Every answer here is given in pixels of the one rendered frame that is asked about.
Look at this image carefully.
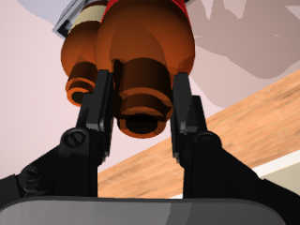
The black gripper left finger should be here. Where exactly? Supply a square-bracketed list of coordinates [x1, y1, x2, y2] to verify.
[0, 69, 114, 208]

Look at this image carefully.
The amber bottle with cream label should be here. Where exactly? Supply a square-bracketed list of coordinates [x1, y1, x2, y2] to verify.
[60, 1, 108, 107]

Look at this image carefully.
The dark grey tray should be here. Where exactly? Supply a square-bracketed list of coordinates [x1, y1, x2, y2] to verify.
[52, 0, 195, 40]

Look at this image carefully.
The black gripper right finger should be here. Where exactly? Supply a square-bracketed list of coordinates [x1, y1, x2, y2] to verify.
[170, 72, 300, 225]

